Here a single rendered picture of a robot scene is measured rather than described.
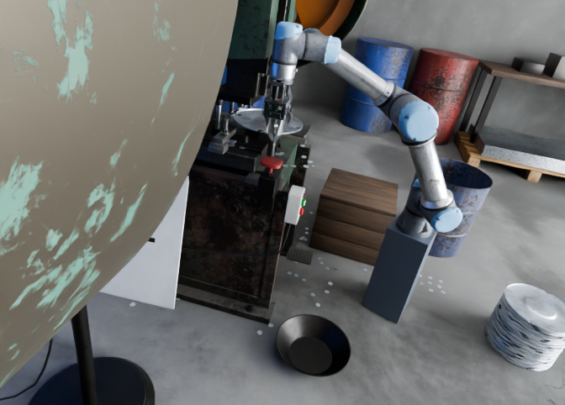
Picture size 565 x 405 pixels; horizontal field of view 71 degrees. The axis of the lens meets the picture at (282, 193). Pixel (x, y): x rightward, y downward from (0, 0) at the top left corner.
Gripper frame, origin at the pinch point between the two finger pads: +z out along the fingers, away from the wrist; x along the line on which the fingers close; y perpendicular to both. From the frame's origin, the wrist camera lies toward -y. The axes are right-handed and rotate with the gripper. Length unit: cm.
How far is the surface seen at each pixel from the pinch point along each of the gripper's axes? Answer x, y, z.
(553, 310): 126, -31, 61
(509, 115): 193, -363, 51
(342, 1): 8, -66, -41
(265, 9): -11.7, -13.4, -36.5
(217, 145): -22.5, -8.5, 11.5
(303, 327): 24, -2, 81
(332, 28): 5, -66, -30
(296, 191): 9.8, -7.0, 21.7
